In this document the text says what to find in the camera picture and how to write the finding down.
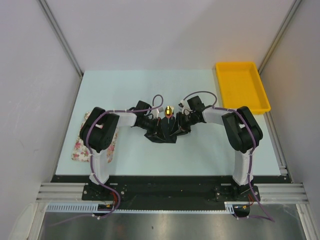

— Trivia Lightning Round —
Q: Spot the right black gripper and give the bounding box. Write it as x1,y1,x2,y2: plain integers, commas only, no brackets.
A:
169,111,198,137

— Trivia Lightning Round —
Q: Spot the floral pattern tray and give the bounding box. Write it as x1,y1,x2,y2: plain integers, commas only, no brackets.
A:
71,110,120,164

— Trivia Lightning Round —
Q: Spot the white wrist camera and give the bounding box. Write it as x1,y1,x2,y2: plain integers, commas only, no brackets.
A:
178,100,191,115
151,107,163,119

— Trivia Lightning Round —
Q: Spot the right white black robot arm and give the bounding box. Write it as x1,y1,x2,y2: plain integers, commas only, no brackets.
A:
170,96,263,201

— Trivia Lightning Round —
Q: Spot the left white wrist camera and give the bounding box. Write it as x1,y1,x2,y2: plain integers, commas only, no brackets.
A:
151,107,163,119

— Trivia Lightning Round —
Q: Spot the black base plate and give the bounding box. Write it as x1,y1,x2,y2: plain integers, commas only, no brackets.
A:
51,175,292,211

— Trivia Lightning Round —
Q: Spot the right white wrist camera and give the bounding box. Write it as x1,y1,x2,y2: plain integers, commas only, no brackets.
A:
178,100,191,115

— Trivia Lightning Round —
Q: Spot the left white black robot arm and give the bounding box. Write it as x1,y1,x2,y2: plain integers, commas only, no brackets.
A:
79,101,163,200

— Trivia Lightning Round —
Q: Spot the yellow plastic bin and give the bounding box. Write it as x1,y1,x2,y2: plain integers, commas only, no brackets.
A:
215,61,271,115

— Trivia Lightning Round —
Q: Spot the aluminium frame rail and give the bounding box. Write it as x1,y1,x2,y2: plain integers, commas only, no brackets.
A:
36,182,85,203

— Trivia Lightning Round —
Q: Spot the white slotted cable duct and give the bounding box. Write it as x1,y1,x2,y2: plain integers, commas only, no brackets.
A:
46,202,99,213

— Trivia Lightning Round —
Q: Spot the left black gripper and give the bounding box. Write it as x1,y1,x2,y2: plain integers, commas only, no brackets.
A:
138,116,166,141

